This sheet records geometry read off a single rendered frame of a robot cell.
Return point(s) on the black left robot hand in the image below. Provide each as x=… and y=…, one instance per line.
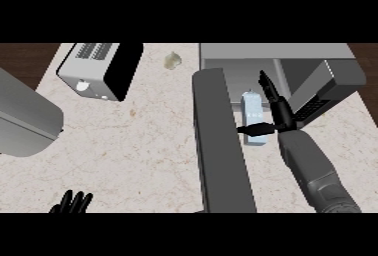
x=74, y=203

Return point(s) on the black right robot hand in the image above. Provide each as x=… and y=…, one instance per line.
x=281, y=111

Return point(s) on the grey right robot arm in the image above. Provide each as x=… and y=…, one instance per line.
x=315, y=170

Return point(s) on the pale blue milk carton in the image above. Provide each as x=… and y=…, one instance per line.
x=254, y=111

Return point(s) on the grey microwave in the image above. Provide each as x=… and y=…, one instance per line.
x=300, y=76

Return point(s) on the dark grey microwave door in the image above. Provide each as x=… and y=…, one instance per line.
x=222, y=143

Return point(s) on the small pale garlic bulb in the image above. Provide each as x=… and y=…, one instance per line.
x=171, y=61

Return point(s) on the large grey appliance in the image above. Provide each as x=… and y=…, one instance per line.
x=24, y=120

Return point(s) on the white and black toaster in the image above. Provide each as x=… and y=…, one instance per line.
x=100, y=70

